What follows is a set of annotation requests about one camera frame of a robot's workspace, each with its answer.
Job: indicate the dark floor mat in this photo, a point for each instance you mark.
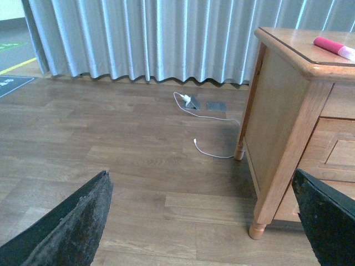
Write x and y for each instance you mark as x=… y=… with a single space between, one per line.
x=10 y=83

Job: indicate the pink marker with clear cap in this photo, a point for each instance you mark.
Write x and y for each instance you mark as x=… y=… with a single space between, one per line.
x=334 y=47

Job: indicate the wooden nightstand drawer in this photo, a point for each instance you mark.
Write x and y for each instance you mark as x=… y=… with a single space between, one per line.
x=329 y=154

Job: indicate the closed grey floor plate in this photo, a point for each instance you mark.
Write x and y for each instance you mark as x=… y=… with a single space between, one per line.
x=216 y=106

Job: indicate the white plug adapter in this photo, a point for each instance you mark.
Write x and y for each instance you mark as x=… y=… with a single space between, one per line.
x=185 y=98

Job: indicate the wooden nightstand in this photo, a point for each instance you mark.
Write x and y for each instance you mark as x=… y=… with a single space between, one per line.
x=295 y=83

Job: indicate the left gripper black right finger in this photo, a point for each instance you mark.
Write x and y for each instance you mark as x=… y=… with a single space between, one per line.
x=327 y=217

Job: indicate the open grey floor socket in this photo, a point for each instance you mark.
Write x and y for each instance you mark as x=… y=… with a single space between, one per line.
x=194 y=104

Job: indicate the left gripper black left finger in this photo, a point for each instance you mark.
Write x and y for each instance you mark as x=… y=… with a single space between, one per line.
x=67 y=235

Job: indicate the grey pleated curtain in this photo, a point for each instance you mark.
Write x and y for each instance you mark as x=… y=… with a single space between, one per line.
x=167 y=39

